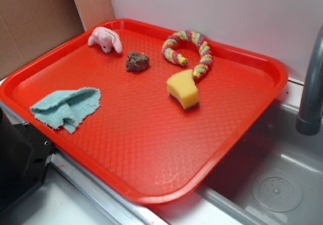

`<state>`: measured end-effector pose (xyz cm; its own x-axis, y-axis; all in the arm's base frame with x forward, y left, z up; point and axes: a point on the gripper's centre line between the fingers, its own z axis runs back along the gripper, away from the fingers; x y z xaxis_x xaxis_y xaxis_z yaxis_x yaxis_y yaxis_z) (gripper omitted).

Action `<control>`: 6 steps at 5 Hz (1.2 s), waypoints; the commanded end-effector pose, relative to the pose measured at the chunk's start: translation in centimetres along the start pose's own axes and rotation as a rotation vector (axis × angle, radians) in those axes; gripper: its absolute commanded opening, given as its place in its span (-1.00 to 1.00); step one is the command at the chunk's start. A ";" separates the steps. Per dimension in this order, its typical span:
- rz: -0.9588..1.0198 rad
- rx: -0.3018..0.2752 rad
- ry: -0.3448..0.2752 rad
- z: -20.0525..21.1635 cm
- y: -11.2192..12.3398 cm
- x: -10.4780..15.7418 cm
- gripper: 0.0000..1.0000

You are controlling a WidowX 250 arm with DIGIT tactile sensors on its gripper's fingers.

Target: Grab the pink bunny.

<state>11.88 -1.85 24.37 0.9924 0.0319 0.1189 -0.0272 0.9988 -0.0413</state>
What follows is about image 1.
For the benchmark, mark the light blue towel cloth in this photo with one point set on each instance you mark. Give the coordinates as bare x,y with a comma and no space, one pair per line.
67,108

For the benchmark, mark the brown cardboard panel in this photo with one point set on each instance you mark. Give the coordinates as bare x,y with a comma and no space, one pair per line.
31,28

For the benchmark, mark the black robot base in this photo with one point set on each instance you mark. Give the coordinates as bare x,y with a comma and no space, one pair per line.
25,155

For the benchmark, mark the pink plush bunny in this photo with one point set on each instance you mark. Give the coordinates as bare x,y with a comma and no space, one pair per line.
106,39

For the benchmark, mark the grey plastic sink basin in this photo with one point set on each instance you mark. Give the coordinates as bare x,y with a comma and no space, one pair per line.
273,175

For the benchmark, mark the light wooden board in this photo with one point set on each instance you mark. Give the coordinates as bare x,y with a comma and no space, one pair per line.
94,12

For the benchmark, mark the multicolour twisted rope toy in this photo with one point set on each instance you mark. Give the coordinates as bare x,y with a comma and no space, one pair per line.
176,58

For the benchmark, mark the brown lumpy toy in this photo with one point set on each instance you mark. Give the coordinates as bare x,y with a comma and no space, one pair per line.
137,62

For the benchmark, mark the yellow sponge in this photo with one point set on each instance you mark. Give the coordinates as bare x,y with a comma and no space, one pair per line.
182,87

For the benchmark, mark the red plastic tray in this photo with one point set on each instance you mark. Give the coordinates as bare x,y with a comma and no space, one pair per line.
141,141

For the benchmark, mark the grey faucet spout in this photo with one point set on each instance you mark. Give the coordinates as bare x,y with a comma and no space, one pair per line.
310,112

